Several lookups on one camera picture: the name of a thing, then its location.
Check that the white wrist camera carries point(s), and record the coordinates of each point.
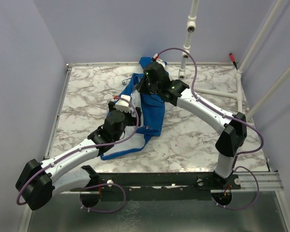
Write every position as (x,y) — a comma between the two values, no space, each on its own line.
(123,104)
(158,60)

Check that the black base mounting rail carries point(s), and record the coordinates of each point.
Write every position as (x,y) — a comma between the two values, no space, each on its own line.
(113,187)

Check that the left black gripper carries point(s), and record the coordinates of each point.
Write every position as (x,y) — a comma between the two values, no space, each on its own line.
(132,120)

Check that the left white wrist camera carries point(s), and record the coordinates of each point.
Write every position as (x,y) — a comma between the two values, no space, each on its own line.
(123,104)

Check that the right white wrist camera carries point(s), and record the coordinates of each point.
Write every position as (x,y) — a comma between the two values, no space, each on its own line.
(158,60)

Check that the white PVC pipe frame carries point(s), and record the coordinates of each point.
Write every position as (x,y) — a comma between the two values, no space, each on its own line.
(264,31)

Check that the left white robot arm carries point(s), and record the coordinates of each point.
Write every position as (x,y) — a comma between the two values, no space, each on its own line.
(36,182)

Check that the blue jacket with white lining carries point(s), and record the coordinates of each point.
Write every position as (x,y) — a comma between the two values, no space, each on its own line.
(153,112)

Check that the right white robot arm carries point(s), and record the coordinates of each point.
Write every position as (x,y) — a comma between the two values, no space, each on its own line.
(232,133)

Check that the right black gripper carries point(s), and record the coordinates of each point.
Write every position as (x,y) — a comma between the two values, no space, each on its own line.
(139,87)

